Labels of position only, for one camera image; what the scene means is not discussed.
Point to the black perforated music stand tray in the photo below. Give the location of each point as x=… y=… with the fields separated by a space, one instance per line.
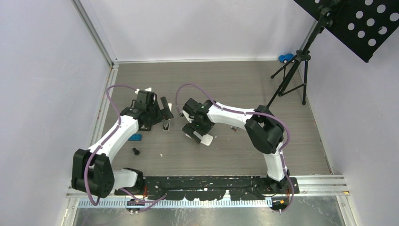
x=361 y=25

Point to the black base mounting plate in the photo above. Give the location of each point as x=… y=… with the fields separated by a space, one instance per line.
x=210 y=188

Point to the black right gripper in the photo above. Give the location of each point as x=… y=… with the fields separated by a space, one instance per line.
x=189 y=128

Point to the blue toy car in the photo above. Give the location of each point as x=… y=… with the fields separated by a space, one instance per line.
x=285 y=58

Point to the small black knob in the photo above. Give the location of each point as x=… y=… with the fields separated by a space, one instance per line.
x=136 y=151

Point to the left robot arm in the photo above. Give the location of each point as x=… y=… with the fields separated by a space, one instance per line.
x=92 y=170

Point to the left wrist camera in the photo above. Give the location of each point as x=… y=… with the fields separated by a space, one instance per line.
x=143 y=93

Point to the white rectangular box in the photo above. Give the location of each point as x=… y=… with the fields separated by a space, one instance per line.
x=166 y=122

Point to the blue toy brick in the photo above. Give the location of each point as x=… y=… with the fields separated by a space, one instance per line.
x=135 y=137

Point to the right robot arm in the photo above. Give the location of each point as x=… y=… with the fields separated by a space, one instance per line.
x=264 y=131

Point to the black tripod stand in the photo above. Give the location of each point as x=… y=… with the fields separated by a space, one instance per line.
x=302 y=55

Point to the white remote control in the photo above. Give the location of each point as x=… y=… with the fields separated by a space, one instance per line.
x=205 y=139

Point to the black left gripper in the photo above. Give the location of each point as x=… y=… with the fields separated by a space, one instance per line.
x=160 y=117

